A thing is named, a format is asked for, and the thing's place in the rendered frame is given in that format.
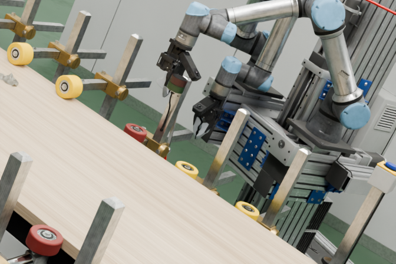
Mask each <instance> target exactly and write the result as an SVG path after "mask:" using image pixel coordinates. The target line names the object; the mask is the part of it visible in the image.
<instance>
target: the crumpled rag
mask: <svg viewBox="0 0 396 264"><path fill-rule="evenodd" d="M0 80H3V81H5V82H6V83H8V84H10V85H14V84H15V85H16V86H17V85H18V84H19V83H18V81H17V80H16V79H15V78H14V76H13V74H12V73H10V75H4V74H3V73H0Z"/></svg>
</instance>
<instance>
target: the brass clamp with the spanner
mask: <svg viewBox="0 0 396 264"><path fill-rule="evenodd" d="M146 132H147V135H146V137H145V138H146V139H147V140H148V142H147V144H146V147H147V148H148V149H150V150H151V151H153V152H155V153H156V154H158V155H159V156H160V157H162V158H165V157H166V156H167V154H168V152H169V147H168V146H166V145H167V143H165V142H164V143H160V144H159V143H158V142H156V141H155V140H153V139H152V138H153V136H154V135H153V134H151V133H150V132H149V131H147V130H146Z"/></svg>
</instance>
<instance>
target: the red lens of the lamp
mask: <svg viewBox="0 0 396 264"><path fill-rule="evenodd" d="M169 80H170V82H171V83H173V84H175V85H177V86H179V87H185V86H186V84H187V82H188V80H187V81H182V80H179V79H177V78H176V77H174V76H173V74H172V75H171V77H170V79H169Z"/></svg>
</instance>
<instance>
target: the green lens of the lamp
mask: <svg viewBox="0 0 396 264"><path fill-rule="evenodd" d="M167 88H168V89H169V90H171V91H173V92H175V93H178V94H182V93H183V91H184V89H185V87H184V88H180V87H177V86H175V85H173V84H172V83H171V82H170V80H169V82H168V84H167Z"/></svg>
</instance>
